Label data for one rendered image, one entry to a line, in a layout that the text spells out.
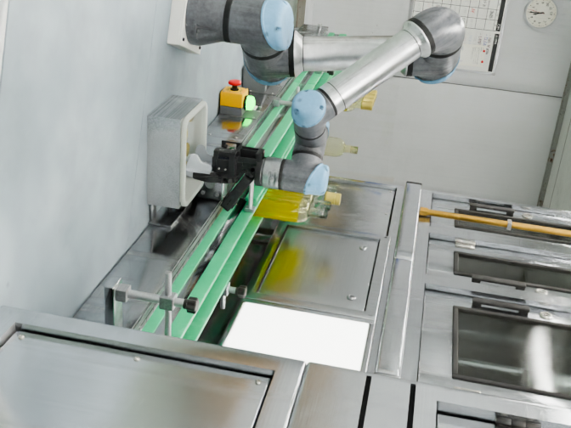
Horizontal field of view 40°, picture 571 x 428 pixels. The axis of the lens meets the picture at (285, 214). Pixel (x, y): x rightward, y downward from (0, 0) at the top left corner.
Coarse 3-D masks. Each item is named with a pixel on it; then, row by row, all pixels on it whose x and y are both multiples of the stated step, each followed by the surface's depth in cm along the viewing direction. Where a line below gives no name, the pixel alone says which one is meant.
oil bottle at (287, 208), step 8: (264, 200) 213; (272, 200) 212; (280, 200) 212; (288, 200) 213; (296, 200) 213; (304, 200) 214; (264, 208) 213; (272, 208) 213; (280, 208) 212; (288, 208) 212; (296, 208) 211; (304, 208) 211; (256, 216) 215; (264, 216) 214; (272, 216) 214; (280, 216) 213; (288, 216) 213; (296, 216) 212; (304, 216) 212
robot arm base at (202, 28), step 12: (192, 0) 179; (204, 0) 179; (216, 0) 180; (228, 0) 180; (192, 12) 179; (204, 12) 179; (216, 12) 180; (228, 12) 180; (192, 24) 180; (204, 24) 180; (216, 24) 181; (228, 24) 180; (192, 36) 183; (204, 36) 183; (216, 36) 183; (228, 36) 182
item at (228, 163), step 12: (240, 144) 186; (216, 156) 182; (228, 156) 182; (240, 156) 184; (252, 156) 184; (216, 168) 184; (228, 168) 183; (240, 168) 184; (252, 168) 185; (228, 180) 184
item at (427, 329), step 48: (336, 192) 267; (384, 192) 270; (432, 192) 271; (432, 240) 241; (480, 240) 240; (528, 240) 246; (384, 288) 209; (432, 288) 214; (480, 288) 213; (528, 288) 219; (384, 336) 185; (432, 336) 193; (480, 336) 196; (528, 336) 197; (480, 384) 177; (528, 384) 179
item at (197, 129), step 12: (204, 108) 188; (204, 120) 190; (192, 132) 192; (204, 132) 191; (192, 144) 193; (204, 144) 193; (180, 156) 178; (180, 168) 179; (180, 180) 181; (192, 180) 196; (180, 192) 182; (192, 192) 190
